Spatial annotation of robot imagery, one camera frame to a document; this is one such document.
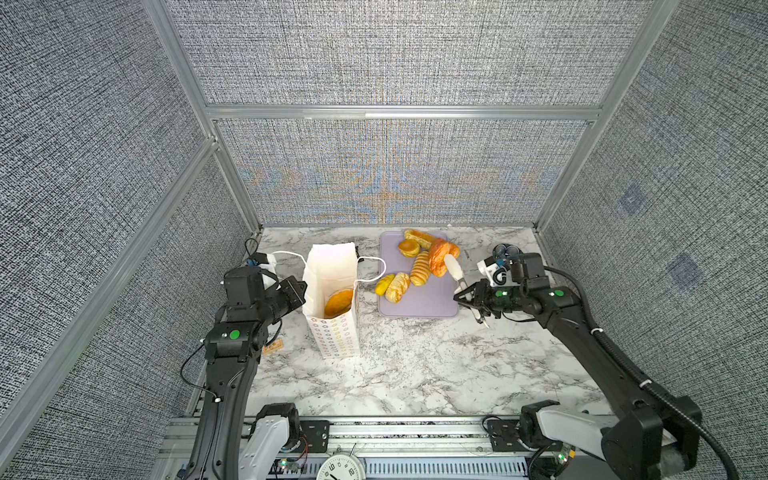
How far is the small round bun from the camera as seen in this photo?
1083mm

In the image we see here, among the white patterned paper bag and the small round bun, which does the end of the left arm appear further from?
the small round bun

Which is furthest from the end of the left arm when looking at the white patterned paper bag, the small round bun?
the small round bun
